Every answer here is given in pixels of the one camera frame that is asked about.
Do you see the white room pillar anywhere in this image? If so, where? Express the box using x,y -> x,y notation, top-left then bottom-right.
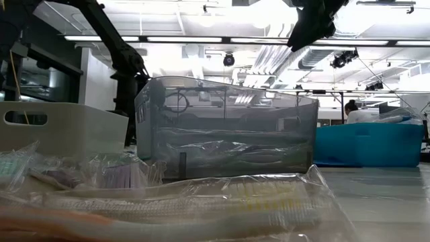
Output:
79,46 -> 118,112

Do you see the teal plastic bin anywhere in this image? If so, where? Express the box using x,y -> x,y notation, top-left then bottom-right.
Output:
314,121 -> 425,168

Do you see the green bristle wrapped toothbrush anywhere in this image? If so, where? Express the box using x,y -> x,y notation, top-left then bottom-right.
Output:
0,140 -> 40,193

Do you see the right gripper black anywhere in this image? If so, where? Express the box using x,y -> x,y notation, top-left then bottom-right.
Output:
287,0 -> 351,53

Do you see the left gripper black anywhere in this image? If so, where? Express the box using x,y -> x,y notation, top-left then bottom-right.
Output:
110,42 -> 151,111

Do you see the white plastic bin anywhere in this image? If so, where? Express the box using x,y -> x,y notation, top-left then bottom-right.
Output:
0,101 -> 130,159

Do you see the transparent grey plastic bin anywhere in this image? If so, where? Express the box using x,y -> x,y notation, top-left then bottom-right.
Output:
134,75 -> 319,181

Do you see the orange toothbrush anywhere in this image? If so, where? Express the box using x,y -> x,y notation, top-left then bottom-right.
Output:
0,206 -> 115,242

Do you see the purple wrapped toothbrush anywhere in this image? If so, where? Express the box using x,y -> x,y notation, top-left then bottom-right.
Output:
28,166 -> 98,191
93,153 -> 167,191

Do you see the yellow cable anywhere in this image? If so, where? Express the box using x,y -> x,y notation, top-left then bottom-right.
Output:
8,50 -> 30,126

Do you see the black ceiling light fixture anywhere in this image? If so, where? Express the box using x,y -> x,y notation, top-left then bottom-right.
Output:
355,0 -> 417,15

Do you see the grey ventilation duct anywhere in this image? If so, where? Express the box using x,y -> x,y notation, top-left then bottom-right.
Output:
297,46 -> 337,71

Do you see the overhead LED light bar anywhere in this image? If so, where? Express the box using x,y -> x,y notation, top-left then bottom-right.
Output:
63,34 -> 430,48

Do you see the dark glass partition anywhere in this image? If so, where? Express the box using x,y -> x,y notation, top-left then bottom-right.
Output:
19,43 -> 84,104

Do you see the person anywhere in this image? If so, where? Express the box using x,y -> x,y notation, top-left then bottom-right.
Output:
343,99 -> 382,124

